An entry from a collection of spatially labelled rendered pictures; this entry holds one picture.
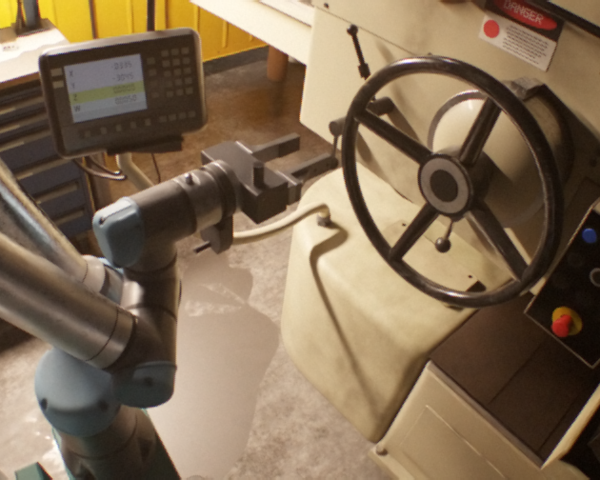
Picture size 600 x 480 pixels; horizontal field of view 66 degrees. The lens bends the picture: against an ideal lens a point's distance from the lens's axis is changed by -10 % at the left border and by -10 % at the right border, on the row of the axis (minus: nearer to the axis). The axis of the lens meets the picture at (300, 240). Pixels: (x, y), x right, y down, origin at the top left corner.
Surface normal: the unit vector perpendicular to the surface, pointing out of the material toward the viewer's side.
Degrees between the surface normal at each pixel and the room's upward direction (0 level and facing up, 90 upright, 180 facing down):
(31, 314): 74
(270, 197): 87
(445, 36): 90
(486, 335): 0
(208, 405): 0
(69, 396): 7
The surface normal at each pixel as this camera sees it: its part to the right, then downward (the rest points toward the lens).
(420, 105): -0.75, 0.40
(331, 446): 0.11, -0.71
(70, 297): 0.82, -0.28
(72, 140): 0.45, 0.39
